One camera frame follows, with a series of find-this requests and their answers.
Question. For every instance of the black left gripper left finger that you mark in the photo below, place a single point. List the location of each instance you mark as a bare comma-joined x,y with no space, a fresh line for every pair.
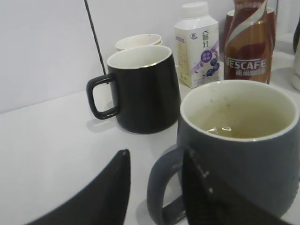
104,201

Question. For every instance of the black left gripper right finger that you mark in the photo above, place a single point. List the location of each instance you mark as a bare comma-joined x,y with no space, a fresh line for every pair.
211,200

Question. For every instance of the dark grey ceramic mug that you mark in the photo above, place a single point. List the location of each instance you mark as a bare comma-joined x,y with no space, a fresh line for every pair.
248,131

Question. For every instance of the yellow paper cup stack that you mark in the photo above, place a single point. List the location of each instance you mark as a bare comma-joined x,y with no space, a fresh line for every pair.
138,40

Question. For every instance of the black ceramic mug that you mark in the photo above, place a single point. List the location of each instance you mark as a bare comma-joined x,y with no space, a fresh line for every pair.
144,87

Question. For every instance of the white ceramic mug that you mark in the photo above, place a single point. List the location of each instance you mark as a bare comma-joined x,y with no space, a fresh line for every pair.
295,77

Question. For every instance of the white yogurt drink bottle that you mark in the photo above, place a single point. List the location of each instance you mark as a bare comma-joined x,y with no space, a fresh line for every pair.
197,38

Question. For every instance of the brown Nescafe coffee bottle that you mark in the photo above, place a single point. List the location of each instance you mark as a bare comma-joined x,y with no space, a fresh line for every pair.
249,45

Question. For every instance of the dark red ceramic mug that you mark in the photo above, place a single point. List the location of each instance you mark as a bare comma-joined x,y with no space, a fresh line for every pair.
270,25

